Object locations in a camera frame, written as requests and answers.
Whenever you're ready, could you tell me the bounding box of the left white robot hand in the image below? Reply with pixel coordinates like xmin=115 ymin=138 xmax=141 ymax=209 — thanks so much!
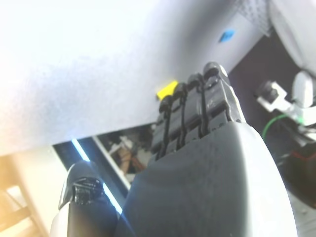
xmin=49 ymin=61 xmax=297 ymax=237

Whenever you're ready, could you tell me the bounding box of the blue block with two holes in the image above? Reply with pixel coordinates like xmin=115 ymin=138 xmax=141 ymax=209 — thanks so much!
xmin=219 ymin=29 xmax=236 ymax=43

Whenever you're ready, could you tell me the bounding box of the yellow rectangular block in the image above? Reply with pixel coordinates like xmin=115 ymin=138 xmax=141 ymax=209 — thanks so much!
xmin=156 ymin=79 xmax=179 ymax=100

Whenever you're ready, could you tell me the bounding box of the white column with blue strip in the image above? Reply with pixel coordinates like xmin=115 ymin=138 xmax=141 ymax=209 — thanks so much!
xmin=53 ymin=133 xmax=133 ymax=215

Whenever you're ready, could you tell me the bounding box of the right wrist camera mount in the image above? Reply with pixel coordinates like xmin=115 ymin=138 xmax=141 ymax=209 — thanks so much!
xmin=255 ymin=80 xmax=297 ymax=113

